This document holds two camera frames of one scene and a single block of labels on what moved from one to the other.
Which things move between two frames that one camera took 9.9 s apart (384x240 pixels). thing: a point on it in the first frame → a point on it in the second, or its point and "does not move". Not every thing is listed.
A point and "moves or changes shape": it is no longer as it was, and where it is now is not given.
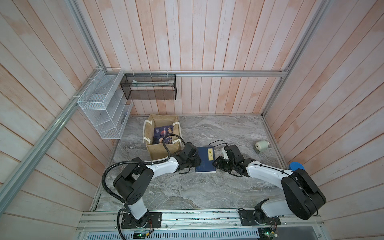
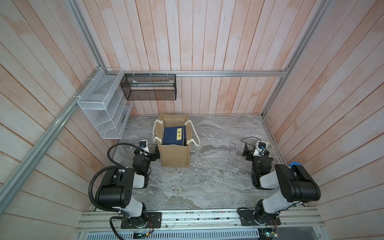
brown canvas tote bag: [156, 151] moves or changes shape
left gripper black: [197, 162] → [152, 155]
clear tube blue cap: [294, 165] does not move
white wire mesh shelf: [106, 103] does not move
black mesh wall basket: [149, 86] does not move
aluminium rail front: [202, 220] does not move
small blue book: [206, 155] → [175, 135]
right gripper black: [218, 163] → [246, 151]
